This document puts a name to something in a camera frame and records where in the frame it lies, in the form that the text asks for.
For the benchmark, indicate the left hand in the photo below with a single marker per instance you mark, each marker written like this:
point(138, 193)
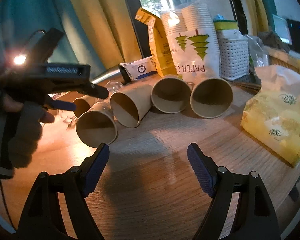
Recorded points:
point(20, 131)

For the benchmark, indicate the white plastic basket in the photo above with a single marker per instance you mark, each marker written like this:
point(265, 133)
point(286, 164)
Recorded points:
point(234, 54)

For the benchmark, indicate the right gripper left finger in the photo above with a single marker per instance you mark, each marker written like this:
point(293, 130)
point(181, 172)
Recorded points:
point(41, 217)

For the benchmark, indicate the yellow curtain left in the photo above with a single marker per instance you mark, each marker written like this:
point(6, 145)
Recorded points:
point(109, 29)

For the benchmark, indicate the yellow green sponge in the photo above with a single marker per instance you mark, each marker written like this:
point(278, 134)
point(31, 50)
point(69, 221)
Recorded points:
point(221, 23)

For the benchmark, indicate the teal curtain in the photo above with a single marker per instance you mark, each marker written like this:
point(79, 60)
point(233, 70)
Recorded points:
point(20, 21)
point(265, 0)

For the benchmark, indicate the clear glass cup left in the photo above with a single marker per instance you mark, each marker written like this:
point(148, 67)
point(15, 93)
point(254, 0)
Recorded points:
point(68, 117)

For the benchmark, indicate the rightmost lying paper cup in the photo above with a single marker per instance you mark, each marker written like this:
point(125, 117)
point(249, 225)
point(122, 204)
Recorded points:
point(210, 97)

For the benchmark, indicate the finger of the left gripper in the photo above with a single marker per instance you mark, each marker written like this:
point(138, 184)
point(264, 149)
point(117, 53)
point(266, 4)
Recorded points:
point(93, 90)
point(62, 105)

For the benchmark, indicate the lying paper cup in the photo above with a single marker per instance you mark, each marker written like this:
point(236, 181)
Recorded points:
point(170, 95)
point(83, 104)
point(131, 104)
point(210, 97)

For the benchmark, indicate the yellow paper bag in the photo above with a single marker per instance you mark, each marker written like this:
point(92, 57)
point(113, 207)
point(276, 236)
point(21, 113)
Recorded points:
point(158, 43)

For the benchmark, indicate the small white blue box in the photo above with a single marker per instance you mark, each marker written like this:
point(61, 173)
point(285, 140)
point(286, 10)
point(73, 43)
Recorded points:
point(140, 68)

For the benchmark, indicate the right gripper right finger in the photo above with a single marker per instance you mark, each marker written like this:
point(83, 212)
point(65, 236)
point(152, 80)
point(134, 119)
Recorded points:
point(255, 216)

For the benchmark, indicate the clear glass cup middle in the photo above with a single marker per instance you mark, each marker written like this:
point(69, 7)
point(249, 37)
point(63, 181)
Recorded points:
point(114, 86)

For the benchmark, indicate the patterned paper cup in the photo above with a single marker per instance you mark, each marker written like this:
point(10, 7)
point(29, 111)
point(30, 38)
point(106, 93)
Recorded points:
point(97, 125)

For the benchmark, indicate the yellow curtain right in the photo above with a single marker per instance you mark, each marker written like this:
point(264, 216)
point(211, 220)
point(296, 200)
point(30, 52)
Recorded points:
point(257, 12)

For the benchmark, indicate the computer monitor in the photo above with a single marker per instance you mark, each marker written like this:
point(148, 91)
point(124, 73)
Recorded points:
point(282, 29)

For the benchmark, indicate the teal curtain right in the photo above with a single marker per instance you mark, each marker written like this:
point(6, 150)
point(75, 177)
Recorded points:
point(265, 0)

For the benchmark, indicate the clear glass cup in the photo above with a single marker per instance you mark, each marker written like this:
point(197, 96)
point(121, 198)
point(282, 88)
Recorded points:
point(114, 86)
point(68, 117)

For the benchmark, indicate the teal curtain left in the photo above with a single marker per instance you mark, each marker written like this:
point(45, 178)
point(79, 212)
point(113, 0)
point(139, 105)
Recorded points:
point(20, 21)

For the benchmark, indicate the stainless steel bottle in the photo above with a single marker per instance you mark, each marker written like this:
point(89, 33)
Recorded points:
point(112, 74)

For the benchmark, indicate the yellow curtain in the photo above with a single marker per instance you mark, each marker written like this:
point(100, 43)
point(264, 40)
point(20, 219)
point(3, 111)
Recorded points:
point(257, 12)
point(109, 29)

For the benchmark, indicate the paper cup pack bag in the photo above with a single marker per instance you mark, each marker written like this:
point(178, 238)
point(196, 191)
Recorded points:
point(192, 40)

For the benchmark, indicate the leftmost lying paper cup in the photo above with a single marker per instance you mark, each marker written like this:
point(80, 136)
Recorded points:
point(83, 104)

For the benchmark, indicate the white desk lamp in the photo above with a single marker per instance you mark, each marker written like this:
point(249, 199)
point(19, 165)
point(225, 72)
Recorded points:
point(19, 60)

